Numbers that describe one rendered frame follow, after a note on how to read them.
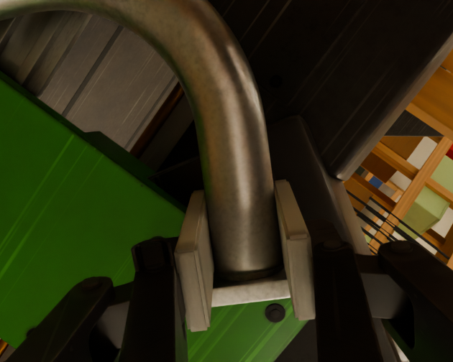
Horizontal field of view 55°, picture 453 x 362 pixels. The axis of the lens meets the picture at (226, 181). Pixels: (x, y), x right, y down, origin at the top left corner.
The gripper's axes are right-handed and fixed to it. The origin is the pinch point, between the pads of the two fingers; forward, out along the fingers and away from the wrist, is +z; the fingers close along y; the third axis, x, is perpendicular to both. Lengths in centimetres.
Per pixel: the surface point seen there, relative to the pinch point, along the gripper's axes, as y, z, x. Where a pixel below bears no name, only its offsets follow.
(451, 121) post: 42, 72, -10
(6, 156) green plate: -11.1, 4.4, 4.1
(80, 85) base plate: -19.9, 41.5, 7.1
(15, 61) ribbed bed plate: -10.8, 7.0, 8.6
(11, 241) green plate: -11.8, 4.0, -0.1
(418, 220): 119, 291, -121
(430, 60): 11.2, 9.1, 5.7
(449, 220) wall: 365, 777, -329
